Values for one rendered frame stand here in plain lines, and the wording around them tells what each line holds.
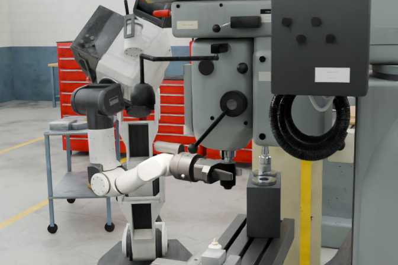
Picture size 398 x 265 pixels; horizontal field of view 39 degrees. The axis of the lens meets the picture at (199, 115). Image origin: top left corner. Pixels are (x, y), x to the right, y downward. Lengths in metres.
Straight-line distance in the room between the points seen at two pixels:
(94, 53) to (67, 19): 10.39
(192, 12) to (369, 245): 0.75
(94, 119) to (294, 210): 1.87
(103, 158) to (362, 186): 0.89
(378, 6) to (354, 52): 0.28
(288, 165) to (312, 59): 2.27
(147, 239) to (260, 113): 1.17
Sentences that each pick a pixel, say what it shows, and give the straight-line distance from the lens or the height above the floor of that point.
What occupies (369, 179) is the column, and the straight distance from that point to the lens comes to 1.43.
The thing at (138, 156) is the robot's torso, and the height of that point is 1.12.
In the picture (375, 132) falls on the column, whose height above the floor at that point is 1.40.
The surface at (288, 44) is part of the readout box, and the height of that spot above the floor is 1.62.
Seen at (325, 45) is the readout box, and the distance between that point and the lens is 1.19.
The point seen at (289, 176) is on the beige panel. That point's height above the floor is 0.74.
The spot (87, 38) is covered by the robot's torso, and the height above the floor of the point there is 1.62.
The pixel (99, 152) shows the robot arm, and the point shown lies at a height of 1.24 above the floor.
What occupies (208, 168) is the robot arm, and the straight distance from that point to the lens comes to 1.64.
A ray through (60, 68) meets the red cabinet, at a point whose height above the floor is 1.12.
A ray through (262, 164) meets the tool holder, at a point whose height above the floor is 1.14.
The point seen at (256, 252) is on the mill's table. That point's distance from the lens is 1.95.
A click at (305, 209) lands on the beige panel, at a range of 3.49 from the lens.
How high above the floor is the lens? 1.67
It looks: 10 degrees down
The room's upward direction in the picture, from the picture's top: 1 degrees counter-clockwise
